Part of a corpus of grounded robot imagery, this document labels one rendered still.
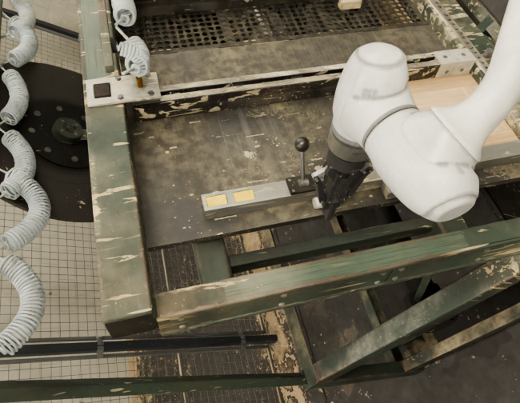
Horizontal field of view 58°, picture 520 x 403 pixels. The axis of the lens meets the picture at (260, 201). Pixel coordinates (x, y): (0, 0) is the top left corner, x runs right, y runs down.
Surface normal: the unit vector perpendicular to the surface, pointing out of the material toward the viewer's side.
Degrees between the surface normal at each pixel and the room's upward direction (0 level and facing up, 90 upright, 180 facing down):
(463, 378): 0
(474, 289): 0
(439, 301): 0
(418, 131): 22
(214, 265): 59
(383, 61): 54
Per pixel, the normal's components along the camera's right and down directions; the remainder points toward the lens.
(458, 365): -0.80, -0.14
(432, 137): -0.48, -0.22
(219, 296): 0.07, -0.56
